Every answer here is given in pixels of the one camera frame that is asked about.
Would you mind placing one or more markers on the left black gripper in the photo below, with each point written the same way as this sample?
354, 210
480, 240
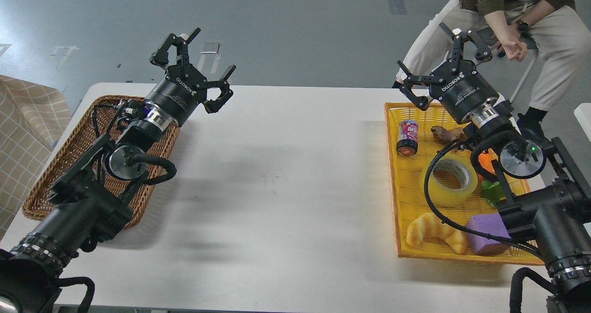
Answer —
179, 92

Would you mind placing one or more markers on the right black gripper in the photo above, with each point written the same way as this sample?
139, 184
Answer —
461, 91

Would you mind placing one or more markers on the yellow tape roll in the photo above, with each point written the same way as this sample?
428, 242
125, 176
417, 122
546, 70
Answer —
452, 181

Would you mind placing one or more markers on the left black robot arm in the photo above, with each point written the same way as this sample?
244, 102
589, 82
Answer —
92, 198

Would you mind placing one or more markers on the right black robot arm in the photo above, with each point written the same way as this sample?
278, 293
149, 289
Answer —
547, 199

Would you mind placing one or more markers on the person's clasped hands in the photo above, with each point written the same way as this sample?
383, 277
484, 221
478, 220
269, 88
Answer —
509, 44

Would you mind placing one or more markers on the brown toy animal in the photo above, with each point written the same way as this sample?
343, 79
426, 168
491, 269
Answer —
444, 136

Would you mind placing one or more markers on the purple soda can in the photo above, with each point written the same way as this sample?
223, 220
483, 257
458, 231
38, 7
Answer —
407, 142

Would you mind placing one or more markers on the seated person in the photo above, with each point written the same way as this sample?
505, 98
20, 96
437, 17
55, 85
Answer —
562, 38

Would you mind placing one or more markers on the orange toy carrot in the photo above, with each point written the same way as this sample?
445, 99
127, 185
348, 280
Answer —
485, 161

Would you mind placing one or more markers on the yellow plastic basket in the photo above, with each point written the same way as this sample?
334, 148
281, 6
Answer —
408, 201

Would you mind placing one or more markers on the white table edge right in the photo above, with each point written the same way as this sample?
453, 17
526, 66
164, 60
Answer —
583, 115

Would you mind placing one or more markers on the toy croissant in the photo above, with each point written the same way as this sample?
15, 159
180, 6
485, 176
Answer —
428, 225

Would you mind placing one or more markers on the beige checkered cloth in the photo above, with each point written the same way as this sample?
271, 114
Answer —
33, 118

